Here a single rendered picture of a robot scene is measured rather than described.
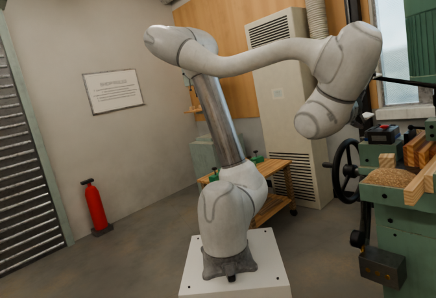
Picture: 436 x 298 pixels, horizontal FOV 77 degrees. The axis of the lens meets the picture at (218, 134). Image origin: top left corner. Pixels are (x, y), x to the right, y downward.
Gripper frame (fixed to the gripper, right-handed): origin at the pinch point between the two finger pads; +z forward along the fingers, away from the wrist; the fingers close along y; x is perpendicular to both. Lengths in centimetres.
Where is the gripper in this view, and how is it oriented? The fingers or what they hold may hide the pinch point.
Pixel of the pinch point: (372, 95)
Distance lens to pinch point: 108.3
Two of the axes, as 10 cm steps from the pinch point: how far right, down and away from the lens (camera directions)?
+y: -0.3, -9.3, -3.8
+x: -6.6, -2.7, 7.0
